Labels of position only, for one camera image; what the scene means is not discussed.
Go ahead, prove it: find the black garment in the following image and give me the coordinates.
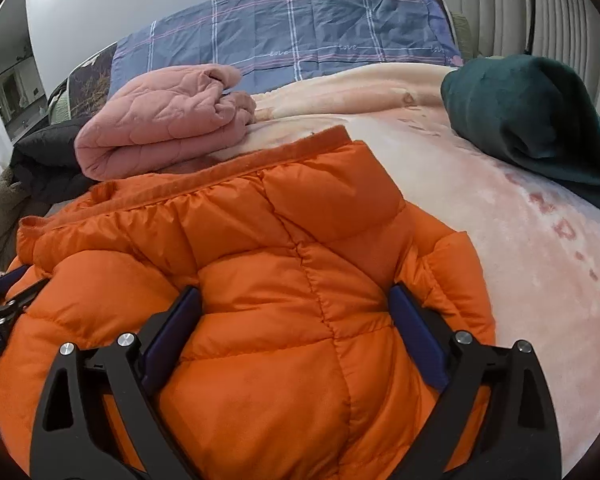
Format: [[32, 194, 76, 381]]
[[11, 119, 98, 206]]

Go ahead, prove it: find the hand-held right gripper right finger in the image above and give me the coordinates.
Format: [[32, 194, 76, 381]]
[[387, 281, 563, 480]]

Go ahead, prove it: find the arched wall mirror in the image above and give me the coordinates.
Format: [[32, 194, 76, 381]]
[[0, 0, 51, 143]]

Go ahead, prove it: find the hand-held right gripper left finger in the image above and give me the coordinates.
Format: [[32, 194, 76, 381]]
[[29, 286, 203, 480]]

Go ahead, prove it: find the pink fleece blanket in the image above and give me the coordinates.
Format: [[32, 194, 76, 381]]
[[215, 62, 600, 471]]

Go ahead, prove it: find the blue plaid bedsheet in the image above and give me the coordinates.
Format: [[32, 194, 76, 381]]
[[110, 0, 463, 96]]

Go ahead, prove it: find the dark teal garment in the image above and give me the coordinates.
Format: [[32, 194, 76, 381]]
[[440, 54, 600, 210]]

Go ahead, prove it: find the pink quilted garment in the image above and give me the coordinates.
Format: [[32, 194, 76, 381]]
[[74, 63, 257, 181]]

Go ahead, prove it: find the brown fleece garment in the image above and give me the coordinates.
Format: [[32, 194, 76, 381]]
[[0, 165, 51, 271]]

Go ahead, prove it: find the orange hooded puffer jacket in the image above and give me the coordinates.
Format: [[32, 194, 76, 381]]
[[0, 125, 498, 480]]

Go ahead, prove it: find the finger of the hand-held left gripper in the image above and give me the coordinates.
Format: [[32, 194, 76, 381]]
[[0, 267, 48, 328]]

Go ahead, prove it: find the white pleated curtain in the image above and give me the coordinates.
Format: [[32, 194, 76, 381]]
[[455, 0, 600, 68]]

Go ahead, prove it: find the dark tree-print quilt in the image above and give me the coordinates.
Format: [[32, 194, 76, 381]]
[[47, 42, 118, 126]]

